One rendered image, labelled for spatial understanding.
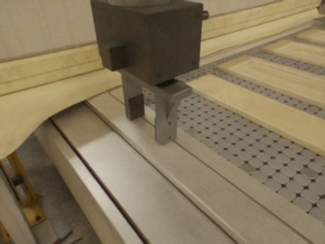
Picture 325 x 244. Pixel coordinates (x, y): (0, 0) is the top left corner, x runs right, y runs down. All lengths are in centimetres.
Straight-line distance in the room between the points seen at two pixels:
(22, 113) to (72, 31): 30
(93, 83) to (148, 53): 51
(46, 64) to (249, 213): 72
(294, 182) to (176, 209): 25
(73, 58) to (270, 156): 68
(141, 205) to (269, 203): 25
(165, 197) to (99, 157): 21
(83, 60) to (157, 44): 51
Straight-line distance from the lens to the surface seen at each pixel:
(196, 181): 54
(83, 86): 94
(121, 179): 59
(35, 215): 173
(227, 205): 51
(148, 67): 47
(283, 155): 66
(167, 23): 47
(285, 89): 93
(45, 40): 88
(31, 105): 89
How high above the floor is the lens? 127
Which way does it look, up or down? 34 degrees down
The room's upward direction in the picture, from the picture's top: 1 degrees counter-clockwise
